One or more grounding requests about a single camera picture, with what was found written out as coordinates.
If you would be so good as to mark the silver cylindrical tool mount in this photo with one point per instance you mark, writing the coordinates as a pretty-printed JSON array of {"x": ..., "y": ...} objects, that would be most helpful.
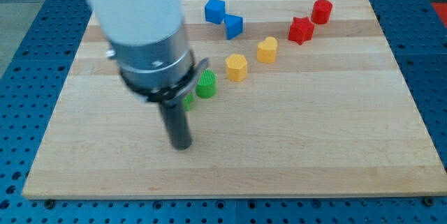
[{"x": 164, "y": 71}]

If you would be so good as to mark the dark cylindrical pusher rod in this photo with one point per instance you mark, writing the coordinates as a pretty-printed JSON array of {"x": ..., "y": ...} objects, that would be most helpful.
[{"x": 176, "y": 124}]

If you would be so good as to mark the green star block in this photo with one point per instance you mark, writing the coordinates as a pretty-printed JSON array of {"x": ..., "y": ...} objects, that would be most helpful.
[{"x": 188, "y": 101}]

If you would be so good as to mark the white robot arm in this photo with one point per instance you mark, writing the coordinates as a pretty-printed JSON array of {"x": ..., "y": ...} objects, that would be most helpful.
[{"x": 137, "y": 21}]

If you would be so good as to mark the green circle block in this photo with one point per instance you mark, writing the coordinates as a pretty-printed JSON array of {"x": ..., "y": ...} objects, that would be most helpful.
[{"x": 207, "y": 85}]

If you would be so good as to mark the red star block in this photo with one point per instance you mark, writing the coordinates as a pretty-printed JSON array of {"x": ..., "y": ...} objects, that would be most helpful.
[{"x": 301, "y": 30}]

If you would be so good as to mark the yellow hexagon block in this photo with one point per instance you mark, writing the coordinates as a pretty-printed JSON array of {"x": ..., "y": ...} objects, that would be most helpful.
[{"x": 236, "y": 67}]

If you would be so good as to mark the blue cube block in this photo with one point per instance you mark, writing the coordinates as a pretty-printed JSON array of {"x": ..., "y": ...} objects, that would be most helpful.
[{"x": 215, "y": 11}]

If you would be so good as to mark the blue triangle block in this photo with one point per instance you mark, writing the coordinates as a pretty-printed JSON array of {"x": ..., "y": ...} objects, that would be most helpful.
[{"x": 234, "y": 26}]

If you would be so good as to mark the yellow heart block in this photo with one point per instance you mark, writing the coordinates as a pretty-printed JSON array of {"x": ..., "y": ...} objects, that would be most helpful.
[{"x": 267, "y": 50}]

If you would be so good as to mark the wooden board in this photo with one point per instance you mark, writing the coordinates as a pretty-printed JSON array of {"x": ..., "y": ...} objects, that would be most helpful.
[{"x": 332, "y": 117}]

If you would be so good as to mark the red cylinder block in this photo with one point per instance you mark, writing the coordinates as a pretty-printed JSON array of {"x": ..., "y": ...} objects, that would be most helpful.
[{"x": 321, "y": 11}]

